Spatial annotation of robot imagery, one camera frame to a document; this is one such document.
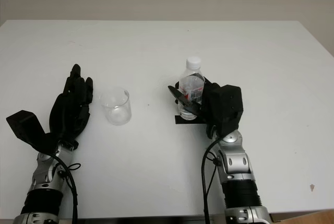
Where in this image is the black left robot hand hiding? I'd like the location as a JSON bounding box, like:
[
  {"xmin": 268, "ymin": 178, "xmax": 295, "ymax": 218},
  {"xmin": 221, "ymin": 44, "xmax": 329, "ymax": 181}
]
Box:
[{"xmin": 48, "ymin": 64, "xmax": 94, "ymax": 142}]

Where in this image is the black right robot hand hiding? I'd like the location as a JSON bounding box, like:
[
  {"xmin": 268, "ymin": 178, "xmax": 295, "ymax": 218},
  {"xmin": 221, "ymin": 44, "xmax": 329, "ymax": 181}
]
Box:
[{"xmin": 168, "ymin": 76, "xmax": 222, "ymax": 140}]

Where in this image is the black tape strip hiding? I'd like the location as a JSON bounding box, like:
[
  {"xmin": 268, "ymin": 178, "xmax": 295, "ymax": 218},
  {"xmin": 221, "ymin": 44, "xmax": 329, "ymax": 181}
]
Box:
[{"xmin": 174, "ymin": 115, "xmax": 209, "ymax": 125}]

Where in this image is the clear glass cup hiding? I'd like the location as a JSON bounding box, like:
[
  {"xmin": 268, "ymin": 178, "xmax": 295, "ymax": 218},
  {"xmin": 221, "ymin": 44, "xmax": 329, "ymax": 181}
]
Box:
[{"xmin": 100, "ymin": 86, "xmax": 132, "ymax": 126}]

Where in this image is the clear plastic water bottle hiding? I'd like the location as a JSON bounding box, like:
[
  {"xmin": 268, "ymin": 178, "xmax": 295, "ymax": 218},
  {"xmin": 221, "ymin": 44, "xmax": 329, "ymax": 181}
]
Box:
[{"xmin": 178, "ymin": 56, "xmax": 205, "ymax": 121}]

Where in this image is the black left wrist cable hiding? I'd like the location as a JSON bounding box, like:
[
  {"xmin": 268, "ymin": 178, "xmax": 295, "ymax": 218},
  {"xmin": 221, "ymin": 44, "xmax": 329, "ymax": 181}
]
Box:
[{"xmin": 49, "ymin": 150, "xmax": 82, "ymax": 224}]

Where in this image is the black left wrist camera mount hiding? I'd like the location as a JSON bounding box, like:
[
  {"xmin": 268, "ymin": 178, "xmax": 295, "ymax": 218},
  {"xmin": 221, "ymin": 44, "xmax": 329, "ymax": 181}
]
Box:
[{"xmin": 5, "ymin": 110, "xmax": 60, "ymax": 154}]

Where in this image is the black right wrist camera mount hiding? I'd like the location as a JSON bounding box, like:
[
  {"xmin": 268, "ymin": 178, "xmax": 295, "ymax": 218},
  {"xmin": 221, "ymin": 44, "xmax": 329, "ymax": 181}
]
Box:
[{"xmin": 208, "ymin": 84, "xmax": 245, "ymax": 134}]

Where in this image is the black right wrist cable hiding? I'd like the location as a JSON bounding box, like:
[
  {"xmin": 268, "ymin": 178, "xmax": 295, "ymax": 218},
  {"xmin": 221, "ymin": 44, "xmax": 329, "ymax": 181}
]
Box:
[{"xmin": 201, "ymin": 134, "xmax": 225, "ymax": 224}]

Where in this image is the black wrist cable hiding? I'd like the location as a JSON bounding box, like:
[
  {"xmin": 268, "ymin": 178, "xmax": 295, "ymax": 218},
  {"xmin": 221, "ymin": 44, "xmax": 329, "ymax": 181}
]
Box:
[
  {"xmin": 201, "ymin": 134, "xmax": 225, "ymax": 224},
  {"xmin": 49, "ymin": 150, "xmax": 82, "ymax": 224}
]

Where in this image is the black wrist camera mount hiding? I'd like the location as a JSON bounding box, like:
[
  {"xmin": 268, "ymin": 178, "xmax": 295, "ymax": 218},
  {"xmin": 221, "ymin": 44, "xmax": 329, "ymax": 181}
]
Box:
[
  {"xmin": 208, "ymin": 84, "xmax": 245, "ymax": 134},
  {"xmin": 5, "ymin": 110, "xmax": 60, "ymax": 154}
]

